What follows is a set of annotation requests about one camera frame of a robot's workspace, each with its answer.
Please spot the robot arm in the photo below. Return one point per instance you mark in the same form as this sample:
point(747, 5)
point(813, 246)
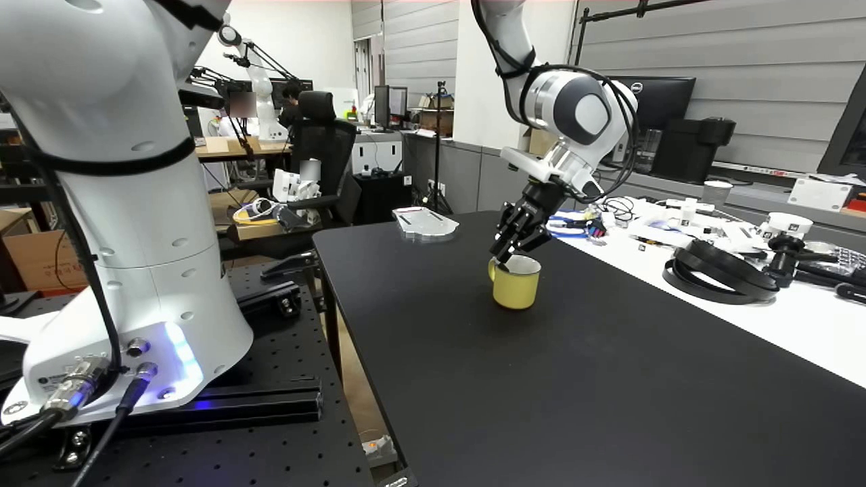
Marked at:
point(135, 203)

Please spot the white gripper part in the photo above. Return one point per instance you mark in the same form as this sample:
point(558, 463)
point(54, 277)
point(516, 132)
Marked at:
point(294, 187)

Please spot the black cabinet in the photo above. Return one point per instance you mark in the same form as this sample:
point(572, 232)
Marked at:
point(380, 197)

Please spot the small white bottle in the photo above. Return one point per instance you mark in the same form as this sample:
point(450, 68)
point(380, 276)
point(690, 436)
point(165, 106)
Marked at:
point(689, 213)

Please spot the person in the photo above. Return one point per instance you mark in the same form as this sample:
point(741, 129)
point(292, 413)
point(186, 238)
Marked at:
point(291, 108)

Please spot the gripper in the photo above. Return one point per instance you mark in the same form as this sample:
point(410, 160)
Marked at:
point(543, 201)

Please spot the large black monitor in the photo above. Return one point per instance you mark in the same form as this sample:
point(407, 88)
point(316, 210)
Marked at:
point(849, 142)

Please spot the yellow cup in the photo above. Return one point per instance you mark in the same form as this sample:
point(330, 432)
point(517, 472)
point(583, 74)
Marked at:
point(515, 287)

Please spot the black metal frame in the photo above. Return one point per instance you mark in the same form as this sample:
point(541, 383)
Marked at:
point(609, 15)

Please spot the small cardboard box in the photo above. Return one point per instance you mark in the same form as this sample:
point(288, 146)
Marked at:
point(541, 143)

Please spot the black office chair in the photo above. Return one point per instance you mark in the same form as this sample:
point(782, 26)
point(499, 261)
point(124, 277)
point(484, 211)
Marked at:
point(325, 145)

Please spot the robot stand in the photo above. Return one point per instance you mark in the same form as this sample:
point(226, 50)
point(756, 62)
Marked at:
point(270, 406)

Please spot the small black monitor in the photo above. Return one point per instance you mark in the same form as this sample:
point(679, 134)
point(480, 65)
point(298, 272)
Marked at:
point(389, 105)

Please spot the black coffee machine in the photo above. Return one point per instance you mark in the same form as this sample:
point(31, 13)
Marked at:
point(690, 149)

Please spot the white paper cup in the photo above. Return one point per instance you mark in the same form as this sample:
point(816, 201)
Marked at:
point(717, 194)

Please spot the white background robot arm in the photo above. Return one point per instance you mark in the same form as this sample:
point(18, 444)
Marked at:
point(262, 95)

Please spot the wooden desk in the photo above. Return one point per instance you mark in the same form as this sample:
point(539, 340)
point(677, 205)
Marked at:
point(230, 147)

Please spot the camera on tripod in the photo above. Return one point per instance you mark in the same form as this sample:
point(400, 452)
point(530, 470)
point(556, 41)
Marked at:
point(439, 155)

